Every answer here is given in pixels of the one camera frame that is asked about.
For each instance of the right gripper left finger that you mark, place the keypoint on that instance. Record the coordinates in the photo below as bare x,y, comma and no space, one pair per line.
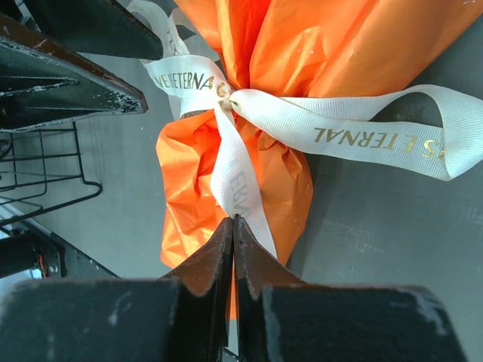
182,316

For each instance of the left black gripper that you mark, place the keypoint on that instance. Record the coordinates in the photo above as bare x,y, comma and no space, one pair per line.
43,83

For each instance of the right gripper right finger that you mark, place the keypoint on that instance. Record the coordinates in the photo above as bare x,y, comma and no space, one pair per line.
282,318

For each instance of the orange paper flower bouquet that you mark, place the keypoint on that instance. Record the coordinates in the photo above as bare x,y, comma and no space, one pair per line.
271,94

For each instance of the cream printed ribbon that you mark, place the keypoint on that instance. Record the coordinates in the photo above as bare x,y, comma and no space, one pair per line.
264,124

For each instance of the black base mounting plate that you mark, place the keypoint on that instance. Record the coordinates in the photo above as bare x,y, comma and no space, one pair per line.
40,254

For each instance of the black wire dish rack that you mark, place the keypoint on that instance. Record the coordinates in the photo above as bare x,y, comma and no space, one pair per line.
42,172

